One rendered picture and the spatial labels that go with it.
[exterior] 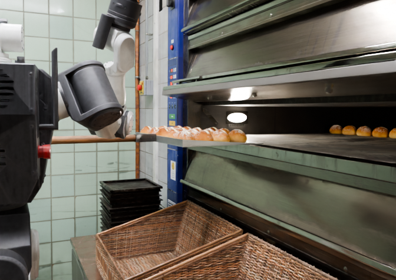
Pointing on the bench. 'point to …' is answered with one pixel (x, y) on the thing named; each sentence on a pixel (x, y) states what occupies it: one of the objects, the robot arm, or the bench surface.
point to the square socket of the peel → (145, 137)
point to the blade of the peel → (197, 142)
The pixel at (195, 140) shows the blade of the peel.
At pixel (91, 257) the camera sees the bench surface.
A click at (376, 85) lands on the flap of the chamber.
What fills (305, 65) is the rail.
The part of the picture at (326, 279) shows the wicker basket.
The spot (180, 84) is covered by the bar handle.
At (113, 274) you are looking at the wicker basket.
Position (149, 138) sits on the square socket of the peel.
